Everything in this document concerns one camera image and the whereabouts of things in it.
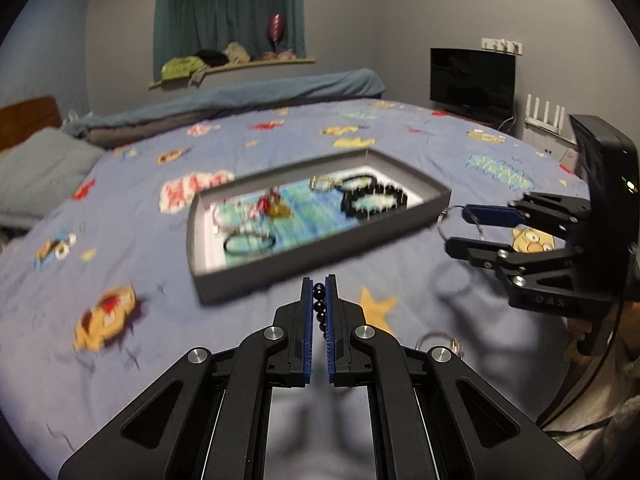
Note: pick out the cartoon printed bedsheet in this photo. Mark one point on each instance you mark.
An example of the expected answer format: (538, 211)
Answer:
(150, 360)

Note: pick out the window sill ledge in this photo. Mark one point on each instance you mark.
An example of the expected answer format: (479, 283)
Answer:
(280, 62)

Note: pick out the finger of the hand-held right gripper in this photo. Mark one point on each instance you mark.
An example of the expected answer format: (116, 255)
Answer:
(470, 250)
(487, 215)

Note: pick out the beige cloth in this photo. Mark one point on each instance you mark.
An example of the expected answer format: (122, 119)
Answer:
(236, 52)

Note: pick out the wooden headboard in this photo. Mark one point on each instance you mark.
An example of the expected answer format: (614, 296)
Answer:
(30, 120)

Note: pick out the green cloth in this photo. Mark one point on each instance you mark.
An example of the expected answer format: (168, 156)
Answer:
(180, 66)

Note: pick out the teal curtain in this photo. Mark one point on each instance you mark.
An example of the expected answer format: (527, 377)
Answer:
(220, 10)

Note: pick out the pink foil balloon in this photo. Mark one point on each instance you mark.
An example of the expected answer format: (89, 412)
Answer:
(276, 27)

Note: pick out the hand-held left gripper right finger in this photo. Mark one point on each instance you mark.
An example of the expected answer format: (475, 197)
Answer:
(330, 320)

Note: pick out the white router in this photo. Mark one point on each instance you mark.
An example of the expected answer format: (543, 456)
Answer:
(545, 122)

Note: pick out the blue green printed paper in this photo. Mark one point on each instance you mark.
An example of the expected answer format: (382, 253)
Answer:
(305, 225)

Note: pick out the black cloth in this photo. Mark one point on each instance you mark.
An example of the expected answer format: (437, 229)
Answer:
(210, 56)

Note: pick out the black television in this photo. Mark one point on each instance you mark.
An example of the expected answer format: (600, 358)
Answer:
(470, 77)

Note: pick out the person's right hand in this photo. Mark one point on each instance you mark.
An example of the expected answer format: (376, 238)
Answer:
(580, 330)

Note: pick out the silver bangle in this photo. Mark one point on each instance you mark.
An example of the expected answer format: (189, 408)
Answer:
(439, 222)
(422, 338)

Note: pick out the white wall socket strip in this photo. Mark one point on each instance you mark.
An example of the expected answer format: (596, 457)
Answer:
(500, 45)

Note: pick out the grey cardboard box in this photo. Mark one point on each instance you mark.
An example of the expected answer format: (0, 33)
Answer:
(310, 260)

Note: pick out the pink cloth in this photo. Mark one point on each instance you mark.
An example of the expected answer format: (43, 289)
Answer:
(282, 54)

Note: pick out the grey blue pillow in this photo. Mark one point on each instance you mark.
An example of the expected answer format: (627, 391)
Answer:
(40, 170)

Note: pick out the grey folded blanket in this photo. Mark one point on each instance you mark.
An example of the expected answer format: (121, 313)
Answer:
(105, 137)

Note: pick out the blue rolled blanket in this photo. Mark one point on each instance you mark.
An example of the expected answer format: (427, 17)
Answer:
(250, 95)

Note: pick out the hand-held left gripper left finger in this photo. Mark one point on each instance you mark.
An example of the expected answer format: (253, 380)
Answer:
(306, 320)

